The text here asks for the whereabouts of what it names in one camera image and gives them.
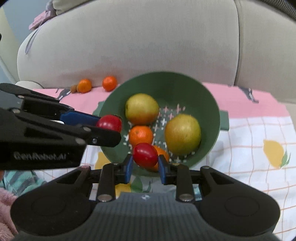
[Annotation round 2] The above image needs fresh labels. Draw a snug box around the orange mandarin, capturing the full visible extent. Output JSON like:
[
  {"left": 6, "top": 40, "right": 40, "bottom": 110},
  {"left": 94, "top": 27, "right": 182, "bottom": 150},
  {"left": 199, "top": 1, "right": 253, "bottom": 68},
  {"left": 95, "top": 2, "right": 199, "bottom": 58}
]
[
  {"left": 102, "top": 76, "right": 117, "bottom": 92},
  {"left": 76, "top": 79, "right": 92, "bottom": 93},
  {"left": 128, "top": 126, "right": 154, "bottom": 147},
  {"left": 147, "top": 145, "right": 171, "bottom": 172}
]

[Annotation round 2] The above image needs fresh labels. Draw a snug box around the red cherry tomato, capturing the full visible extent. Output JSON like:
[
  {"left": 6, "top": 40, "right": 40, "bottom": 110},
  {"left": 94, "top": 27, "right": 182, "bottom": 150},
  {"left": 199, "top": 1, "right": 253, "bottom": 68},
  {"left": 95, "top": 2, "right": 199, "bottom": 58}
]
[
  {"left": 132, "top": 143, "right": 158, "bottom": 168},
  {"left": 96, "top": 114, "right": 122, "bottom": 133}
]

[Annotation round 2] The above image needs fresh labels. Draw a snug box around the yellow-green pear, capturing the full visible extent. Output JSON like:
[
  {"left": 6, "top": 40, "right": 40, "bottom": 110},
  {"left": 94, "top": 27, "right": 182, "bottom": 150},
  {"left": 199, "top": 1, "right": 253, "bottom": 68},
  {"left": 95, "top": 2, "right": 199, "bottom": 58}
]
[
  {"left": 125, "top": 93, "right": 159, "bottom": 126},
  {"left": 165, "top": 114, "right": 201, "bottom": 156}
]

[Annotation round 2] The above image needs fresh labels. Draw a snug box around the brown longan fruit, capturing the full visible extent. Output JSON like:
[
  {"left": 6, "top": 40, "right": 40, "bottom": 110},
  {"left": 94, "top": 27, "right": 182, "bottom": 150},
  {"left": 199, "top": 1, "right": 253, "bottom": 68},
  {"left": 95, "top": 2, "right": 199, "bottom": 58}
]
[{"left": 70, "top": 85, "right": 78, "bottom": 93}]

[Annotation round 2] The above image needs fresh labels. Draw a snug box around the teal striped towel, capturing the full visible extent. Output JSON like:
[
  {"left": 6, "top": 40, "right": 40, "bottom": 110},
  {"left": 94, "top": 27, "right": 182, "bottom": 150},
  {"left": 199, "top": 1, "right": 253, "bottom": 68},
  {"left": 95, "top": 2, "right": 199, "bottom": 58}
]
[{"left": 1, "top": 171, "right": 47, "bottom": 196}]

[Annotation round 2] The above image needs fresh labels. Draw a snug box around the lilac ribbon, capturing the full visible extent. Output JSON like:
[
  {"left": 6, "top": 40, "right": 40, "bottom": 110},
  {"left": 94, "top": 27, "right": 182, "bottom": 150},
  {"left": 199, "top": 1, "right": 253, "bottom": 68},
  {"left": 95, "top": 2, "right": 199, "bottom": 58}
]
[{"left": 25, "top": 26, "right": 42, "bottom": 55}]

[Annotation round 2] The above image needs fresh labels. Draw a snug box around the green perforated colander bowl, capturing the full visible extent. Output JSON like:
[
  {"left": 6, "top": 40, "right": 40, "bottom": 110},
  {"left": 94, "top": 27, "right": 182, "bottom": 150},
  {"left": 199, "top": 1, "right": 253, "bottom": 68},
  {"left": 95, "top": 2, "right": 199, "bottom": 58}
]
[{"left": 99, "top": 72, "right": 229, "bottom": 168}]

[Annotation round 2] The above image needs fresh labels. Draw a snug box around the pink butterfly box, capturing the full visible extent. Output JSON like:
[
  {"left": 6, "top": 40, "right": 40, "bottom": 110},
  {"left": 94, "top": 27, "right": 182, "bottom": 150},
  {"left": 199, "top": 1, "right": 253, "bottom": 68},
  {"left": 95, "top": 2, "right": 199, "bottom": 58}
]
[{"left": 29, "top": 11, "right": 56, "bottom": 30}]

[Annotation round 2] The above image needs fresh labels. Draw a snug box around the pink fluffy blanket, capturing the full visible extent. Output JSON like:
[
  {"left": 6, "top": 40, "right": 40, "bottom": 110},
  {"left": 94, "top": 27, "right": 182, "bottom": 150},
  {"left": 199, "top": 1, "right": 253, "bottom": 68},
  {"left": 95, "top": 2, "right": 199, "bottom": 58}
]
[{"left": 0, "top": 188, "right": 18, "bottom": 240}]

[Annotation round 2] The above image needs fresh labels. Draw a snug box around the pink checked lemon cloth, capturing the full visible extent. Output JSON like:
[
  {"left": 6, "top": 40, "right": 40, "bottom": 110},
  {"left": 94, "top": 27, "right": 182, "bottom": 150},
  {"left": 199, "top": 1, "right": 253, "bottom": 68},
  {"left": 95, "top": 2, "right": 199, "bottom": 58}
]
[{"left": 34, "top": 83, "right": 295, "bottom": 240}]

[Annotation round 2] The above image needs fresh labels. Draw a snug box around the purple plush toy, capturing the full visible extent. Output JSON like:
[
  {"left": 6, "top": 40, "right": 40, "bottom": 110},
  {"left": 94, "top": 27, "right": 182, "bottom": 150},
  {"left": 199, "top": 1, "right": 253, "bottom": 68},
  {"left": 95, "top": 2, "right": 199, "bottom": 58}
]
[{"left": 46, "top": 0, "right": 56, "bottom": 11}]

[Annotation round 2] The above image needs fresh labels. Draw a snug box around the beige back cushion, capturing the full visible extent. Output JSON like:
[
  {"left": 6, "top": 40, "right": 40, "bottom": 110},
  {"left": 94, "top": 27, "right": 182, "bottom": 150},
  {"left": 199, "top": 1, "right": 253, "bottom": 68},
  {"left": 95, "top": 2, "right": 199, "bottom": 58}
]
[{"left": 52, "top": 0, "right": 91, "bottom": 15}]

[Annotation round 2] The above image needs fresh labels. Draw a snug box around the beige fabric sofa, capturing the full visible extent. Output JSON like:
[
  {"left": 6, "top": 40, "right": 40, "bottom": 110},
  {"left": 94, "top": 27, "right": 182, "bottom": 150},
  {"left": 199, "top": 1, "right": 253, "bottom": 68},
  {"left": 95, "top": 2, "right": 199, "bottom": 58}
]
[{"left": 1, "top": 1, "right": 295, "bottom": 103}]

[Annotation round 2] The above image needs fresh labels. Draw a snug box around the houndstooth black white pillow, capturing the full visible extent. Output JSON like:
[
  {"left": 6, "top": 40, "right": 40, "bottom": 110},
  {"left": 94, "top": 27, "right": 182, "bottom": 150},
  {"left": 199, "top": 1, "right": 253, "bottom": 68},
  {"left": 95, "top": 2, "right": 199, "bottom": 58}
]
[{"left": 261, "top": 0, "right": 296, "bottom": 21}]

